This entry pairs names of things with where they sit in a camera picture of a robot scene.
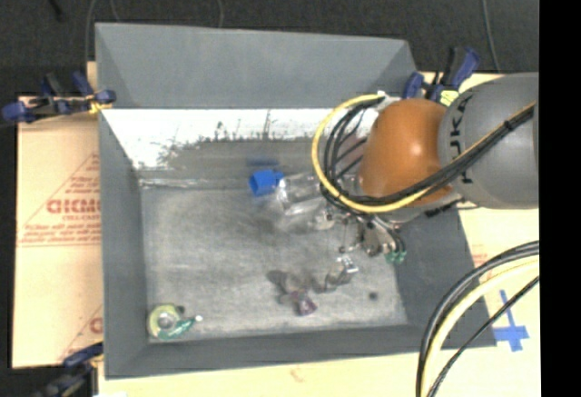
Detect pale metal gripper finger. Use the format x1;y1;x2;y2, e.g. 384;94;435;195
317;254;360;293

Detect purple translucent sunglasses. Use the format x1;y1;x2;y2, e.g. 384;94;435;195
265;269;320;318

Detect clear plastic bottle blue cap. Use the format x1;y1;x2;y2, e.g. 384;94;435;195
247;167;338;233

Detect grey metal bin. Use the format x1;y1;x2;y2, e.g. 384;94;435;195
94;22;497;378

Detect green and yellow round toy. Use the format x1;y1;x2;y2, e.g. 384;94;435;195
145;303;204;342

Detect brown cardboard board red print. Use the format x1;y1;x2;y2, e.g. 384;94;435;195
11;104;106;370

